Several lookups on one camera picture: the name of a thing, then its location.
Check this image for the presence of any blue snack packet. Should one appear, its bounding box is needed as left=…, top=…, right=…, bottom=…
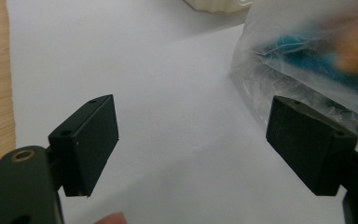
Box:
left=255, top=8, right=358, bottom=101

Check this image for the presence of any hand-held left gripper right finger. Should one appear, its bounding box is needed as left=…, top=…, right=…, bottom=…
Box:
left=265, top=95, right=358, bottom=197

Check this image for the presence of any white plastic bin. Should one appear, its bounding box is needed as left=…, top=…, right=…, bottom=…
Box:
left=183, top=0, right=255, bottom=14

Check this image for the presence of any clear plastic bag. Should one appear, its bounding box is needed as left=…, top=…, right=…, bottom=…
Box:
left=229, top=0, right=358, bottom=153

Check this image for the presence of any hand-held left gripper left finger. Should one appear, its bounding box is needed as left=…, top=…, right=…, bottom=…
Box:
left=47, top=93, right=120, bottom=198

